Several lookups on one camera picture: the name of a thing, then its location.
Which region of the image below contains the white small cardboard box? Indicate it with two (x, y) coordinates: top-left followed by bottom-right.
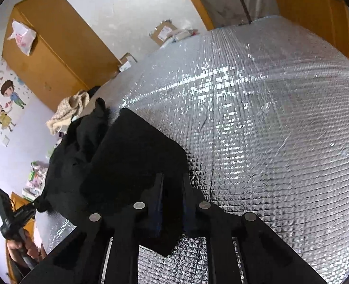
(119, 53), (137, 72)

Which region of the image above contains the orange wooden wardrobe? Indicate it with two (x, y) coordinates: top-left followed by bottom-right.
(2, 0), (120, 111)

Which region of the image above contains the brown cardboard box with label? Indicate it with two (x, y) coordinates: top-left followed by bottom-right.
(149, 21), (177, 46)

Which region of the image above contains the white pink plastic bag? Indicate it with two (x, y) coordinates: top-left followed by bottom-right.
(7, 20), (37, 56)

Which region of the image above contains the black garment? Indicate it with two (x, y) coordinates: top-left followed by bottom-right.
(38, 98), (188, 257)

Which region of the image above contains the orange wooden door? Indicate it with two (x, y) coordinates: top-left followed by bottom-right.
(276, 0), (349, 59)

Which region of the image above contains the beige floral blanket pile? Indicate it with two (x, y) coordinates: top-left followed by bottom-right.
(46, 90), (90, 135)

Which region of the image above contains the cartoon couple wall sticker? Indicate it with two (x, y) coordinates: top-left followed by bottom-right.
(0, 80), (27, 132)

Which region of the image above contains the person's left hand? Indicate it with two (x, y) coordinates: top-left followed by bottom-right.
(6, 230), (46, 267)

